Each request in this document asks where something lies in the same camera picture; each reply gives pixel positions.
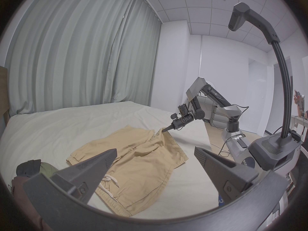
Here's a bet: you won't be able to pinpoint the pale green curtain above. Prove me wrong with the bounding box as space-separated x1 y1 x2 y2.
5 0 125 116
109 0 162 108

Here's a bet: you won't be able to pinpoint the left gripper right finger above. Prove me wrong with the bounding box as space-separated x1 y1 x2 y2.
194 146 259 200

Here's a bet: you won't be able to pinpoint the person's hand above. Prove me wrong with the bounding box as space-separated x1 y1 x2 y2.
294 90 304 105

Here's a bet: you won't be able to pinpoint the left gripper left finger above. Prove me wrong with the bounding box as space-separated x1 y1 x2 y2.
51 149 117 200

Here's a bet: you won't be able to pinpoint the bed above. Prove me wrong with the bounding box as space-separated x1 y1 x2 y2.
0 66 212 216

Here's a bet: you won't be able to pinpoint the olive green garment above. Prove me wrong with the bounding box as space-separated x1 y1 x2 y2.
36 162 59 177

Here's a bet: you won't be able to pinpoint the tan shorts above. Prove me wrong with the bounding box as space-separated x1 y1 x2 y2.
66 125 189 217

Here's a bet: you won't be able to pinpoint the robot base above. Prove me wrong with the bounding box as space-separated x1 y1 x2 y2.
221 128 308 226

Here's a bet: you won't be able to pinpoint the brown garment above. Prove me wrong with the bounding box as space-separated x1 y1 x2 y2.
10 175 51 229

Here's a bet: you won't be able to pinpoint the black garment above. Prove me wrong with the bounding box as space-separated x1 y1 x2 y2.
16 160 41 177

